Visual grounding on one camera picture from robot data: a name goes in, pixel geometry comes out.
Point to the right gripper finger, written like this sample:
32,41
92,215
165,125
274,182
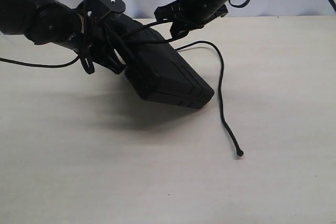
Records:
181,27
172,11

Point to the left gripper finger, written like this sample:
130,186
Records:
86,59
111,61

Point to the black plastic carrying case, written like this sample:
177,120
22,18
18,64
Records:
159,74

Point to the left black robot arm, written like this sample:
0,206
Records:
42,22

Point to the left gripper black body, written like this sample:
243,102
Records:
90,20

